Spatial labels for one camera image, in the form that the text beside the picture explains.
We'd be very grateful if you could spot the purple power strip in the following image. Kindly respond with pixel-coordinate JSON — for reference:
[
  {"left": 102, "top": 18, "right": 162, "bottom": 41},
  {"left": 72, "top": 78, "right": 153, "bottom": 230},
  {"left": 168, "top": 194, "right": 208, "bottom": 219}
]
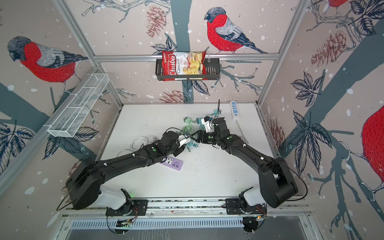
[{"left": 160, "top": 157, "right": 183, "bottom": 171}]

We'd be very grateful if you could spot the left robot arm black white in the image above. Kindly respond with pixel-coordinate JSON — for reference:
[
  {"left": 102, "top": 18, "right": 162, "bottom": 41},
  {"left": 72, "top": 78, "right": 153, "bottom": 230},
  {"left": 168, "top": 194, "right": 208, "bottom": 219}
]
[{"left": 66, "top": 131, "right": 191, "bottom": 210}]

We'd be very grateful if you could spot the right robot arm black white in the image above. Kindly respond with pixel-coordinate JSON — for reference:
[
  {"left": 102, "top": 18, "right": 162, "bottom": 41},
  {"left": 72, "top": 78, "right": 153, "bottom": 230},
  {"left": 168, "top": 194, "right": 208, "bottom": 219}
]
[{"left": 197, "top": 117, "right": 298, "bottom": 208}]

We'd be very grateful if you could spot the white power strip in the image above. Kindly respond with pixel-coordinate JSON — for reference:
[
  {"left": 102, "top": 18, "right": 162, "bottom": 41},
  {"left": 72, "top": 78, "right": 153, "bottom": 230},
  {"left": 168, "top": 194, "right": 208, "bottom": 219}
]
[{"left": 230, "top": 101, "right": 240, "bottom": 121}]

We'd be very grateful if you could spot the light green charger adapter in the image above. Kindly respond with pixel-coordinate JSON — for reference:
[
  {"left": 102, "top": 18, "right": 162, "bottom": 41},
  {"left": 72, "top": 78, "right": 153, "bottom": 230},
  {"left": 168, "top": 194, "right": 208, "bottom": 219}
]
[{"left": 184, "top": 117, "right": 194, "bottom": 125}]

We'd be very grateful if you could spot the red cassava chips bag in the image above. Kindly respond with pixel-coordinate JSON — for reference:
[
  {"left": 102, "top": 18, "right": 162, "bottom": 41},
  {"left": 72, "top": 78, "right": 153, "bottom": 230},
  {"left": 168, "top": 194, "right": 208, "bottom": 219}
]
[{"left": 162, "top": 51, "right": 207, "bottom": 82}]

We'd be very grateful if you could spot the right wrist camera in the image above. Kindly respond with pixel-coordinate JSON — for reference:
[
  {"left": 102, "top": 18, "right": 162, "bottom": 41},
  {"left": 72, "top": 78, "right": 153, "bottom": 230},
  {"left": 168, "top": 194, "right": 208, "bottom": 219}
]
[{"left": 201, "top": 116, "right": 214, "bottom": 133}]

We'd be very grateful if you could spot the green teal cable tangle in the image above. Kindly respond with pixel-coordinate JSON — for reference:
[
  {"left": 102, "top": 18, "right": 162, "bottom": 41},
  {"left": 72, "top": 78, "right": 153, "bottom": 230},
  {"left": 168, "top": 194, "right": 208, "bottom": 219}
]
[{"left": 179, "top": 113, "right": 215, "bottom": 152}]

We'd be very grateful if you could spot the purple strip white cable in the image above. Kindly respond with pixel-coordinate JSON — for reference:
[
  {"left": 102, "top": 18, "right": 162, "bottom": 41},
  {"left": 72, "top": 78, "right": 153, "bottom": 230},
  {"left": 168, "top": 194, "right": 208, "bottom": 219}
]
[{"left": 115, "top": 135, "right": 160, "bottom": 158}]

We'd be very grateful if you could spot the black wall basket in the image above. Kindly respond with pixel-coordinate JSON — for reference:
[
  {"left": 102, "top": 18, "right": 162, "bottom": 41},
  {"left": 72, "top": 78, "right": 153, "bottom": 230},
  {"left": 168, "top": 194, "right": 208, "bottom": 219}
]
[{"left": 155, "top": 59, "right": 221, "bottom": 82}]

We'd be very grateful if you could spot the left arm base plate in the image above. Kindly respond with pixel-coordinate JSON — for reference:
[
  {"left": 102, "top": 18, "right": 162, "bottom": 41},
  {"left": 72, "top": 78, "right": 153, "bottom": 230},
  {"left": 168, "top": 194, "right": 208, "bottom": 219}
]
[{"left": 106, "top": 200, "right": 149, "bottom": 217}]

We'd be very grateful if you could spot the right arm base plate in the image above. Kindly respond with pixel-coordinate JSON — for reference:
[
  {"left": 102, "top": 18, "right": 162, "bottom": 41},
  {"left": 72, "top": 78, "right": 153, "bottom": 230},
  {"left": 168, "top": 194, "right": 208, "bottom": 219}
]
[{"left": 222, "top": 198, "right": 267, "bottom": 215}]

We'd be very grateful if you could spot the white wire mesh shelf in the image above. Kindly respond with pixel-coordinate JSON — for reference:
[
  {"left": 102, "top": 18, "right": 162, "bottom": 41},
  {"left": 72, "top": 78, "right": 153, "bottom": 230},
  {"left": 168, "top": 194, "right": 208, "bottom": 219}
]
[{"left": 48, "top": 73, "right": 110, "bottom": 138}]

